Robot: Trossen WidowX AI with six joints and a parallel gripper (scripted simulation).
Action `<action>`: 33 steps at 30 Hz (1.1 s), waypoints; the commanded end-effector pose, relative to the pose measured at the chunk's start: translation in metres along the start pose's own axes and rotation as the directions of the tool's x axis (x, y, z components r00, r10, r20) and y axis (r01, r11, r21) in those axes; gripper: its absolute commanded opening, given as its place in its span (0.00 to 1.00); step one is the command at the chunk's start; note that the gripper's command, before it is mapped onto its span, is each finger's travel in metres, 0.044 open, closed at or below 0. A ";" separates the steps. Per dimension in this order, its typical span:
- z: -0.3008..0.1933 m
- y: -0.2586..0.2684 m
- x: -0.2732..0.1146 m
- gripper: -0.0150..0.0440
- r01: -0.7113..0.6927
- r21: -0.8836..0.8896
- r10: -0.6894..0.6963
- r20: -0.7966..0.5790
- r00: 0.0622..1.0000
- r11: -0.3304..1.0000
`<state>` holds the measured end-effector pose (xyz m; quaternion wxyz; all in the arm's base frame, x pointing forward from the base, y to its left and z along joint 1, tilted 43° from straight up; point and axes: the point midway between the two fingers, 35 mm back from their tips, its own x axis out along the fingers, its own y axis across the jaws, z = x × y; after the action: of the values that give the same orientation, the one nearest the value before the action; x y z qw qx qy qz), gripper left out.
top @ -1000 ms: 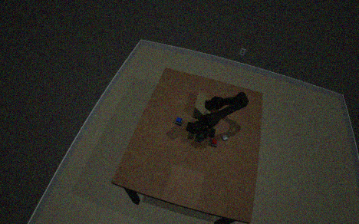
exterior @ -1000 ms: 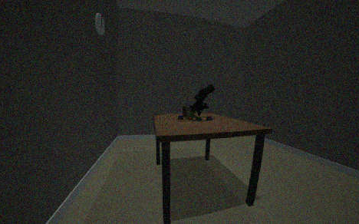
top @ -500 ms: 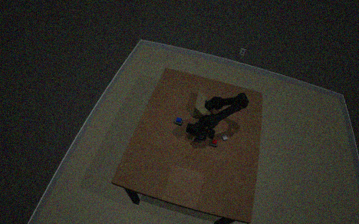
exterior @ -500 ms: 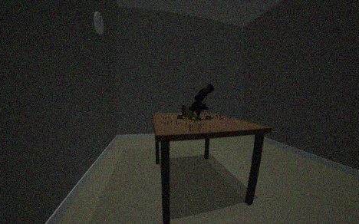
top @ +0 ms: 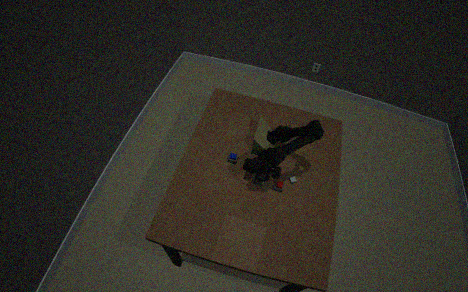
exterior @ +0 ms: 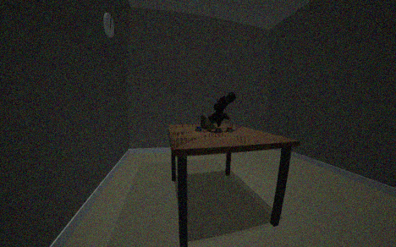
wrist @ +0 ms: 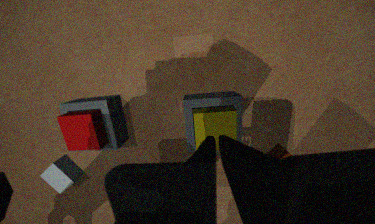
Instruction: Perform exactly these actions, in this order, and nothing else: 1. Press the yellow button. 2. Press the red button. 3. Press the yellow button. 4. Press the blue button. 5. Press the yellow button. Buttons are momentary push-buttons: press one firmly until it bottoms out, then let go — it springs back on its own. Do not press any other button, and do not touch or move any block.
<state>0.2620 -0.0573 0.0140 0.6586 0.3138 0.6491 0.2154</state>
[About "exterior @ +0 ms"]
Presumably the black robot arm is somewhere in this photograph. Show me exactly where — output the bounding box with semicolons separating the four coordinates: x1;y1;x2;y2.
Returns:
210;92;236;124

